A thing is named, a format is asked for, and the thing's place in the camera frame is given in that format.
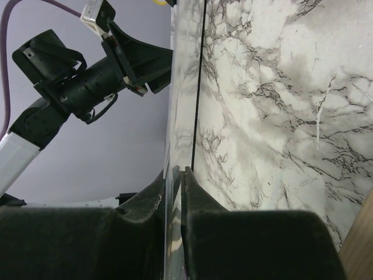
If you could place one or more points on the wooden picture frame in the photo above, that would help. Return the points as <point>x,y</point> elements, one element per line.
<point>356,251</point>

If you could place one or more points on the clear acrylic sheet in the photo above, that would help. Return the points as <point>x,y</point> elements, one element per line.
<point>187,19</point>

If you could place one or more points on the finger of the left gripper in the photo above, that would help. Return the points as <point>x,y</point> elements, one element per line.
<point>142,62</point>
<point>156,84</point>

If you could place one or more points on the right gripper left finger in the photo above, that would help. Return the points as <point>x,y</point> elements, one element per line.
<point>126,242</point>

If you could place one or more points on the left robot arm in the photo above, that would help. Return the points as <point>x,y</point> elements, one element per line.
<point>49,65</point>

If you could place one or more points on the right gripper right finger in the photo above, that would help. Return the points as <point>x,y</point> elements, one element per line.
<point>223,244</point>

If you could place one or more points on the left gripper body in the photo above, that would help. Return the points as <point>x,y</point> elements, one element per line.
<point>94,84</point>

